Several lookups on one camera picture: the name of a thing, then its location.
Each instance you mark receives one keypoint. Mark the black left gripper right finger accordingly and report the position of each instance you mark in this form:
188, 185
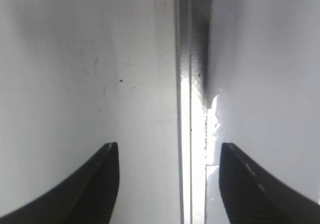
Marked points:
251, 195

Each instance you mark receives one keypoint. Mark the white board with grey frame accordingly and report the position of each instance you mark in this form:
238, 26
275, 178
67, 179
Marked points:
78, 74

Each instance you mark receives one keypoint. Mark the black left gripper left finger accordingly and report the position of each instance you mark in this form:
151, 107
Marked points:
87, 196

